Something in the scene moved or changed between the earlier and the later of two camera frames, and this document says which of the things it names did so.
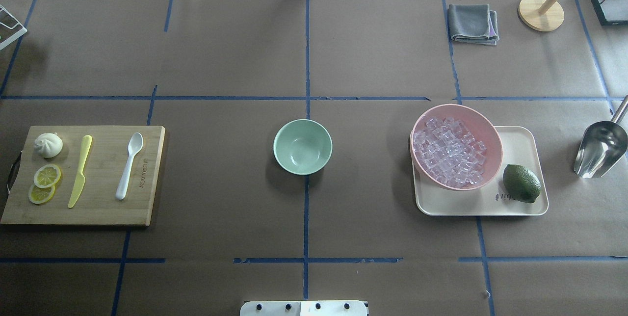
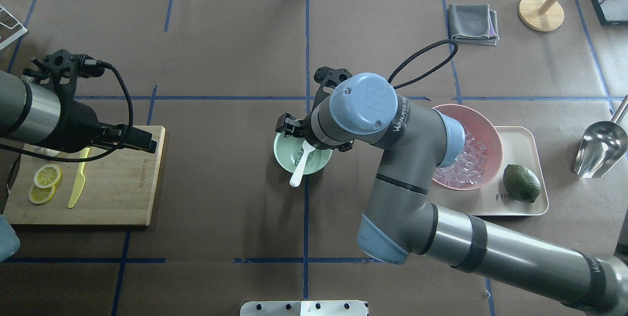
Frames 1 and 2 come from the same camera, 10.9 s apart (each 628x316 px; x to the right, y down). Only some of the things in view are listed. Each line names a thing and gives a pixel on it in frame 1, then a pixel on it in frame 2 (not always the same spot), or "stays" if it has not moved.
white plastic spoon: [135, 144] to [295, 180]
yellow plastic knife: [81, 178] stays
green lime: [521, 183] stays
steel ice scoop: [602, 145] stays
